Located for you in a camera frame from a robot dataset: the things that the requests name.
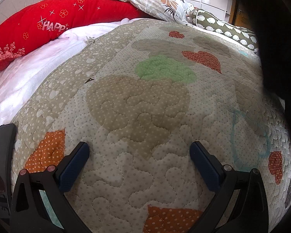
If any black smartphone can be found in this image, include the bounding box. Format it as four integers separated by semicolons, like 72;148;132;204
0;123;17;225

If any wooden door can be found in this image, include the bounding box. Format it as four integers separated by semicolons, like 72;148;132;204
229;0;253;30

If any floral white pillow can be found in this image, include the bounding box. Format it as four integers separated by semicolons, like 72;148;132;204
119;0;194;25

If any patchwork heart quilt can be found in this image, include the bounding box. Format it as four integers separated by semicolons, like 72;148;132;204
12;19;291;232

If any red embroidered pillow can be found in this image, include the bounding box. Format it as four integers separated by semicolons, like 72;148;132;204
0;0;149;71

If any white fleece blanket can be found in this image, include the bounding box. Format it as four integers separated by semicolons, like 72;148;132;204
0;18;136;125

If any olive white dotted pillow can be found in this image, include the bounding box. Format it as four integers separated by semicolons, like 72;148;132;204
190;9;259;53

